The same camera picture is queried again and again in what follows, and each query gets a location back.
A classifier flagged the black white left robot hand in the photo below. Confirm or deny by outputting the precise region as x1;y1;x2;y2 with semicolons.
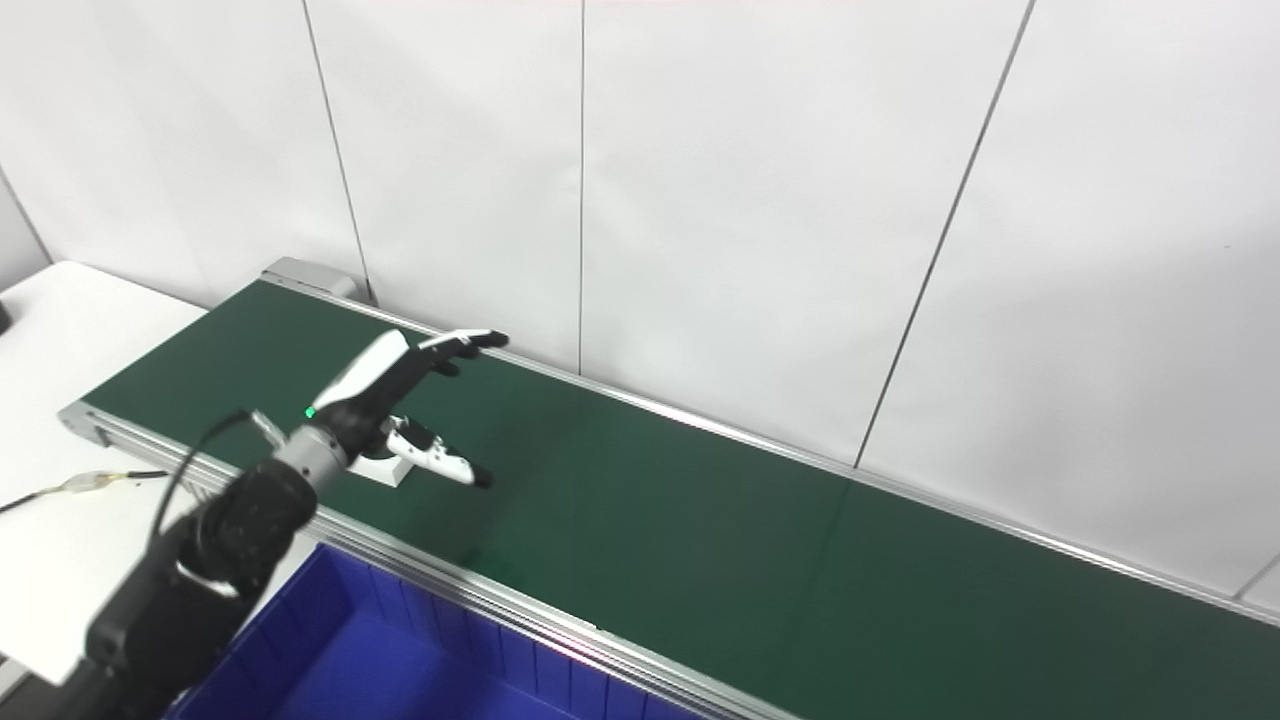
305;328;509;491

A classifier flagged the white square part with hole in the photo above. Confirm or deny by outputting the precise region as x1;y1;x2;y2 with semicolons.
350;440;413;489

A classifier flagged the grey conveyor end housing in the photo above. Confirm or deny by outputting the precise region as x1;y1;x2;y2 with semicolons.
262;257;359;301

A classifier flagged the green conveyor belt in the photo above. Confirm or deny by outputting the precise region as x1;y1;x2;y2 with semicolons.
85;280;1280;720
58;258;1280;720

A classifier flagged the blue bin with white parts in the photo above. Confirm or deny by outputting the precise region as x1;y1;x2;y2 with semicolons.
165;543;701;720

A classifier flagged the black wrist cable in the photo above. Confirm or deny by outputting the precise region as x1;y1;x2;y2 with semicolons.
150;408;286;546

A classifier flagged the thin cable with clear connector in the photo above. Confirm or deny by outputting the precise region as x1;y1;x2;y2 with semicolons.
0;468;171;516

